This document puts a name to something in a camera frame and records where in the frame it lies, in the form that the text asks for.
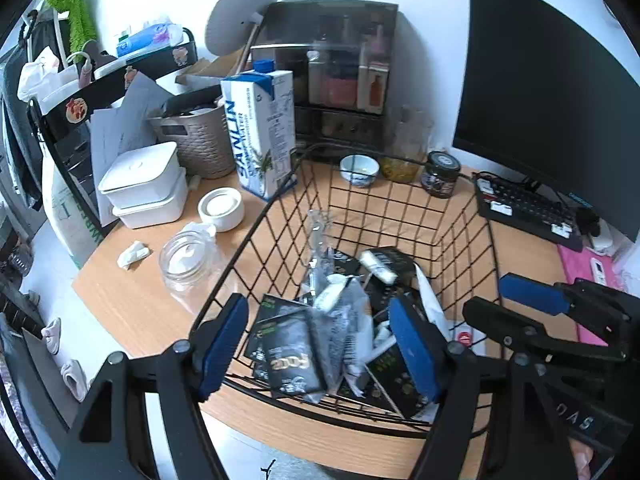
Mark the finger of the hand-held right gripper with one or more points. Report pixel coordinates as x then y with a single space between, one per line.
535 292
500 322

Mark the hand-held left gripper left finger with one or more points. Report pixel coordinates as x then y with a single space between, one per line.
225 345

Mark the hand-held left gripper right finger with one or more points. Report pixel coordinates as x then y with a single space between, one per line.
415 350

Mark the white sachet with red circle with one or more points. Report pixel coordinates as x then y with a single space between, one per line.
465 336

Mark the white snack packet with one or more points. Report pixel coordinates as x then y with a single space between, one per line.
431 305

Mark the pile of black tissue packs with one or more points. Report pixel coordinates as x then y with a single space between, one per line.
290 355

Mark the clear plastic wrapper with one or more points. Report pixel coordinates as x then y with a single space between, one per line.
317 240

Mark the wooden desktop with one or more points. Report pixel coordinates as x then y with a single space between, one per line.
140 305

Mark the person's right hand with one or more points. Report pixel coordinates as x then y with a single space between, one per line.
584 464

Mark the pink desk mat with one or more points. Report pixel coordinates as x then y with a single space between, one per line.
575 265

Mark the white remote control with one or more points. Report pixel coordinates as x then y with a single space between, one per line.
598 270

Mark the white crumpled cloth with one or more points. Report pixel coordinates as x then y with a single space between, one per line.
605 242

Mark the black mechanical keyboard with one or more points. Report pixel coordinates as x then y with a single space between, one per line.
525 205

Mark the clear glass jar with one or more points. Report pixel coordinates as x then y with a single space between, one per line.
187 265

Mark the black power adapter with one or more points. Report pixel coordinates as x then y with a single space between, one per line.
587 220

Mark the crumpled white tissue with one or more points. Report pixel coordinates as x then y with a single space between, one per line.
132 255

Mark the white round lidded container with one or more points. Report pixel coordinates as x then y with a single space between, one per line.
220 207

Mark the dark jar with black lid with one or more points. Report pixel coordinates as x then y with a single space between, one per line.
441 175

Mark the pale slipper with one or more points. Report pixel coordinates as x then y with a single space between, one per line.
50 335
75 380

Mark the glass jar with yellow contents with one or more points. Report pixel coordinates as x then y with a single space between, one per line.
405 160

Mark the small blue and white cup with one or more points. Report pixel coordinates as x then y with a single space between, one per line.
359 170

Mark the grey woven basket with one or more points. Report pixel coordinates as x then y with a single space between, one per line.
200 140

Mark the black curved monitor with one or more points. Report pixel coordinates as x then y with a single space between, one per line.
550 85

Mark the white sack with green print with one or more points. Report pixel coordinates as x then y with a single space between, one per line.
62 210

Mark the blue and white drink carton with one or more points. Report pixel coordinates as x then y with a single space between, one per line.
260 130

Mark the white paper sheets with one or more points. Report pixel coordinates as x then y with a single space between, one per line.
120 125

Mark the brown cardboard box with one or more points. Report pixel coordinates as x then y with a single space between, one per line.
210 70

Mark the black shelf with stickers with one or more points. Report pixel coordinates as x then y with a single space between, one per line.
100 92

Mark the smoked acrylic storage box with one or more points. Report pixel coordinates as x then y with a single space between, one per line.
340 75

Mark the blue tissue pack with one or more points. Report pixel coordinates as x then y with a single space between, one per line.
147 40

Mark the white round disc on stand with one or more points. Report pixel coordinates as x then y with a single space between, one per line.
242 12

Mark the white plastic bag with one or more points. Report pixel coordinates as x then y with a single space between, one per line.
37 67

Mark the green fluffy duster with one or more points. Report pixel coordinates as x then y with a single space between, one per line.
75 20

